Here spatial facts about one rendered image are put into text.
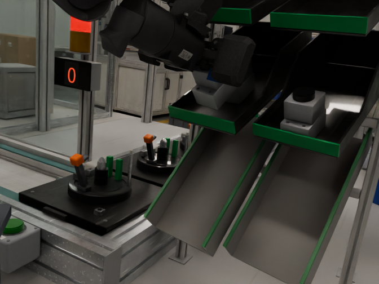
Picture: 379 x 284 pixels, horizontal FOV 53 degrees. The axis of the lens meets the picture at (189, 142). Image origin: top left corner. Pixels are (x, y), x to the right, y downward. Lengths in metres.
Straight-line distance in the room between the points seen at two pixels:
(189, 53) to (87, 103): 0.59
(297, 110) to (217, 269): 0.43
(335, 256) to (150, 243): 0.46
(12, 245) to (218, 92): 0.43
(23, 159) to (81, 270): 0.55
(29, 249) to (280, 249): 0.44
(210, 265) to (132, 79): 5.47
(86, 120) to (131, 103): 5.20
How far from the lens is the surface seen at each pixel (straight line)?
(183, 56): 0.49
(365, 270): 0.99
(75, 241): 0.71
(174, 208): 0.70
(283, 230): 0.64
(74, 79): 1.00
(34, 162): 1.16
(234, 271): 0.85
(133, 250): 0.74
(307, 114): 0.54
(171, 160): 1.06
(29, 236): 0.74
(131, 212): 0.79
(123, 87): 6.33
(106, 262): 0.68
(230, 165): 0.70
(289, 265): 0.62
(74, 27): 1.00
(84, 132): 1.06
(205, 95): 0.57
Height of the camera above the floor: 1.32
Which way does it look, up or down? 15 degrees down
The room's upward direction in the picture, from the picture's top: 7 degrees clockwise
